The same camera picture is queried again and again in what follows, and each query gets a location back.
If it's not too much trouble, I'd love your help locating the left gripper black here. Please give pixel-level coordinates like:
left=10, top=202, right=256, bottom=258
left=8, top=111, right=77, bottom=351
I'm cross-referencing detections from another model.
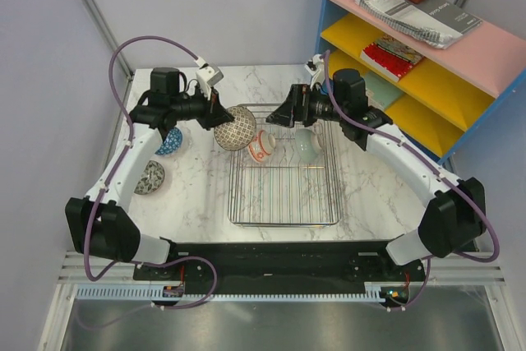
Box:
left=170, top=84, right=233, bottom=131

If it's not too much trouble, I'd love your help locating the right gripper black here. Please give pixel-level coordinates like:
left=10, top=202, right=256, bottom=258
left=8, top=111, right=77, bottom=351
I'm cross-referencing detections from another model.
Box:
left=266, top=84, right=347, bottom=128

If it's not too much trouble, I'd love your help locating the brown patterned bowl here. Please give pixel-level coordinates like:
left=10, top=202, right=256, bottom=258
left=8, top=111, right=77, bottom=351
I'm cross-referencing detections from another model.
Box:
left=214, top=105, right=256, bottom=151

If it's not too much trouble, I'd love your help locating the green glass bowl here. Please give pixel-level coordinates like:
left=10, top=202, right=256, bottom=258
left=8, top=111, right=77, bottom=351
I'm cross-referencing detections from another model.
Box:
left=294, top=128, right=323, bottom=163

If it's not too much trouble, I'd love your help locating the orange patterned glass bowl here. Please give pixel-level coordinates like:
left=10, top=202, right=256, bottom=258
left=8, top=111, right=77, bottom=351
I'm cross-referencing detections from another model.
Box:
left=247, top=129, right=276, bottom=164

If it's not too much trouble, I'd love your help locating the blue patterned bowl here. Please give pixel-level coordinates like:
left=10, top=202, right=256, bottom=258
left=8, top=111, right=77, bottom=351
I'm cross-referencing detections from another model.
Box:
left=155, top=127, right=183, bottom=156

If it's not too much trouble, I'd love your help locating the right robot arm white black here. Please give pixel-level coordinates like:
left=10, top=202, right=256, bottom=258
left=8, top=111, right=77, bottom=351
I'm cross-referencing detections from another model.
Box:
left=266, top=69, right=488, bottom=280

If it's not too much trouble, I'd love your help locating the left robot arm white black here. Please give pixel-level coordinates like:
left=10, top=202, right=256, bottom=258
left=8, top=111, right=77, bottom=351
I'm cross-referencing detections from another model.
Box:
left=65, top=63, right=234, bottom=279

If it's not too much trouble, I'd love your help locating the grey patterned bowl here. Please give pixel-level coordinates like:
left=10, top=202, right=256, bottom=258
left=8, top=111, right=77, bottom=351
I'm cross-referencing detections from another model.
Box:
left=134, top=160, right=165, bottom=196

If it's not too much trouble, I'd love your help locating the light green book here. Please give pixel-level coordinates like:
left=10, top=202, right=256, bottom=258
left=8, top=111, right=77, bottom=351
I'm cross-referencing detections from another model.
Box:
left=362, top=72, right=404, bottom=111

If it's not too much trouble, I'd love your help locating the red patterned book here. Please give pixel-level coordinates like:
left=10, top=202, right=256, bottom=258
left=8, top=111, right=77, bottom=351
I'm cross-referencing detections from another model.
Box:
left=360, top=35, right=424, bottom=82

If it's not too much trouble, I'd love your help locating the spiral bound notebook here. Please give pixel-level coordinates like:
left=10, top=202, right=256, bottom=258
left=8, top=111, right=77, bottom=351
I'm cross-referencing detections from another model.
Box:
left=355, top=0, right=463, bottom=49

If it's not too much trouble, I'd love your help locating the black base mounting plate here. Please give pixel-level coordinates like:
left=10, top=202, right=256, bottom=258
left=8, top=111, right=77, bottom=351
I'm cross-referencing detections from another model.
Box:
left=133, top=240, right=425, bottom=294

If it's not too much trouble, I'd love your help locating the colourful wooden shelf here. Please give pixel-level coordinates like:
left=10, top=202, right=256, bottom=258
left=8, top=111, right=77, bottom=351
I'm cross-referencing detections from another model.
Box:
left=316, top=0, right=525, bottom=164

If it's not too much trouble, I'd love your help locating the grey setup guide booklet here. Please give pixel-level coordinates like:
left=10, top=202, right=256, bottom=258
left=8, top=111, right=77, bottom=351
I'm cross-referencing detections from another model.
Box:
left=385, top=0, right=483, bottom=46

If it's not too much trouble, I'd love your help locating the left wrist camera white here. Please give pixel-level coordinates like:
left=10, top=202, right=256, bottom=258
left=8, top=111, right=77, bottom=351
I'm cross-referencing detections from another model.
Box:
left=195, top=57, right=224, bottom=99

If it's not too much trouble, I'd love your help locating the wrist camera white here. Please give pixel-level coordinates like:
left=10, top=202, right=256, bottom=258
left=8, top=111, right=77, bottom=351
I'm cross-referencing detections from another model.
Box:
left=195, top=57, right=224, bottom=99
left=305, top=53, right=325, bottom=90

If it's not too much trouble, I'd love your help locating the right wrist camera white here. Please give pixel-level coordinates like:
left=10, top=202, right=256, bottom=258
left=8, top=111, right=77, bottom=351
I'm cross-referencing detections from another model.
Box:
left=305, top=53, right=325, bottom=90

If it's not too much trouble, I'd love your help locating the metal wire dish rack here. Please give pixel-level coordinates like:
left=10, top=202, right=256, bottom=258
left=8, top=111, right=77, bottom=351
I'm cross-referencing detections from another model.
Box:
left=228, top=104, right=344, bottom=227

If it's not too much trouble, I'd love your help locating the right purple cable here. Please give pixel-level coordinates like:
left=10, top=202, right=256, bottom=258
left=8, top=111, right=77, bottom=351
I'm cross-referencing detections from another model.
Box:
left=321, top=49, right=501, bottom=313

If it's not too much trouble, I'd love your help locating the purple cable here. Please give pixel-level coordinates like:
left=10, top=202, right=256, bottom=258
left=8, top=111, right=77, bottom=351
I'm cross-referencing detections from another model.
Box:
left=73, top=35, right=218, bottom=330
left=321, top=49, right=501, bottom=313

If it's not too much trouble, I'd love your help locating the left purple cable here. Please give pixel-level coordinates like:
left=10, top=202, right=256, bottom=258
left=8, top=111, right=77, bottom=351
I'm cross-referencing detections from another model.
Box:
left=73, top=35, right=218, bottom=330

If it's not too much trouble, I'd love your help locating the aluminium frame rail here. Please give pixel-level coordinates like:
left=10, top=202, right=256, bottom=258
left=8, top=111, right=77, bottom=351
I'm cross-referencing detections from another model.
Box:
left=57, top=252, right=505, bottom=286

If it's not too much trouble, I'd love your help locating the light blue cable duct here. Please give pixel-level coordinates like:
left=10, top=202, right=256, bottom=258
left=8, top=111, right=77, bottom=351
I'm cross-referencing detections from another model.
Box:
left=75, top=283, right=409, bottom=303

